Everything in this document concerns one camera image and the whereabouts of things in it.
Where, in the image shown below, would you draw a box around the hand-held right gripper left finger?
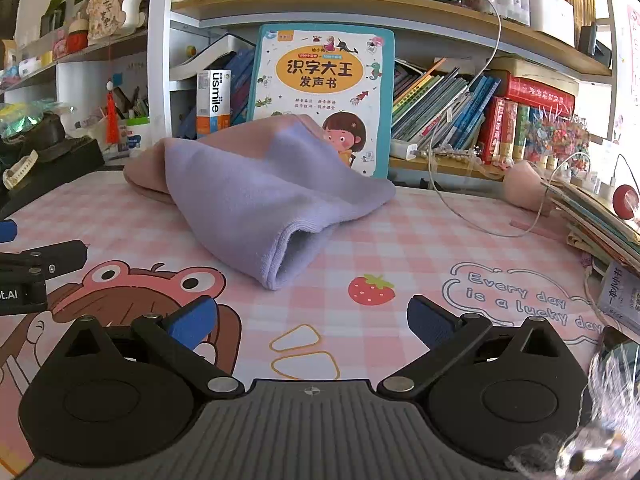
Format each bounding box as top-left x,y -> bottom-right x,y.
47,296 -> 246,401

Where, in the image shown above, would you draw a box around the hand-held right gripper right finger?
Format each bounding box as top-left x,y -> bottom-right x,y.
376,295 -> 581,401

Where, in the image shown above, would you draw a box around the pink and lilac sweater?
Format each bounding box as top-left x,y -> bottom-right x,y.
122,114 -> 397,291

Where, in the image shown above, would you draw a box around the white wristwatch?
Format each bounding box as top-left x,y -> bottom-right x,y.
2,150 -> 40,191

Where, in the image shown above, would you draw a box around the black box with wristwatch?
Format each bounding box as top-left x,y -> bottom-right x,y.
0,137 -> 106,216

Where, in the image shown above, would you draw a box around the pink checked desk mat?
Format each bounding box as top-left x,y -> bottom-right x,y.
0,167 -> 621,466

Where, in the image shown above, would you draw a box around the iridescent green foil bag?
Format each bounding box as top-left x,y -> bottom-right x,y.
0,101 -> 66,138

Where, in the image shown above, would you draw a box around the white can pen holder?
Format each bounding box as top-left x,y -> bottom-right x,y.
125,117 -> 152,158

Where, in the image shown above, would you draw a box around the red tassel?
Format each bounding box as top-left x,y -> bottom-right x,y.
105,77 -> 121,145

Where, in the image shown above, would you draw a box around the pink plush toy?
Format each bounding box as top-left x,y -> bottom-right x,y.
502,160 -> 551,211

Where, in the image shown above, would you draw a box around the bunch of pens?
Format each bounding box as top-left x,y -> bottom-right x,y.
112,85 -> 151,121

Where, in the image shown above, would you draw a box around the small printed book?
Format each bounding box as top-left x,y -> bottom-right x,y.
597,260 -> 640,333

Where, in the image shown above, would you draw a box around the stack of picture books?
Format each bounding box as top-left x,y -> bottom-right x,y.
545,177 -> 640,266

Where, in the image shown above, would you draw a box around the clear crinkled plastic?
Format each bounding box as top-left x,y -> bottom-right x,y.
505,340 -> 640,478

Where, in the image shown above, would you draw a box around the row of thick upright books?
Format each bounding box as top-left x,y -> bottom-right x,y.
477,97 -> 551,166

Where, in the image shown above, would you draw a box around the red jar with cream lid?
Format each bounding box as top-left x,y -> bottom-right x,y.
66,20 -> 90,53

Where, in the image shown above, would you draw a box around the row of thin picture books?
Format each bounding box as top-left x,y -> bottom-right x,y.
392,60 -> 501,153

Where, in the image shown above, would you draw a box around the white and orange box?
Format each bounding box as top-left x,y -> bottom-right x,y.
196,70 -> 232,138

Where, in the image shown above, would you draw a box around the colourful bead ornaments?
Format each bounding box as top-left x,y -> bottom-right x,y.
527,107 -> 591,171

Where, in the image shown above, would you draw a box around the red round gadget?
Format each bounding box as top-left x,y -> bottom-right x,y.
612,185 -> 640,220

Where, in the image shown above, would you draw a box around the leaning blue books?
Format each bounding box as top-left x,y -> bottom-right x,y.
175,47 -> 256,138

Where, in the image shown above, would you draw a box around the red thick flat book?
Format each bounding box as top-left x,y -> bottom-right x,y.
502,74 -> 577,117

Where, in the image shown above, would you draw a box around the teal children's sound book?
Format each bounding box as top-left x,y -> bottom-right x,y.
247,24 -> 396,180

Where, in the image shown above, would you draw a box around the small black device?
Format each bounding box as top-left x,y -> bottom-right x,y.
580,22 -> 613,68

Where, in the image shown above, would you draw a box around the white storage box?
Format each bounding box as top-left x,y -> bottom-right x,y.
527,0 -> 576,46

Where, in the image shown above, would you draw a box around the wooden and white bookshelf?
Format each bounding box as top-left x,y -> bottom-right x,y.
0,0 -> 631,191

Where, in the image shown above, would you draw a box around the row of yellow spine books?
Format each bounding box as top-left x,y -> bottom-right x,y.
555,0 -> 598,51

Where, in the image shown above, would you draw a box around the pearl bead string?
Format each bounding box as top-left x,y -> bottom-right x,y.
420,146 -> 481,161

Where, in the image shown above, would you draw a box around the white charging cable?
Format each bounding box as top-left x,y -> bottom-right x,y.
427,0 -> 593,238

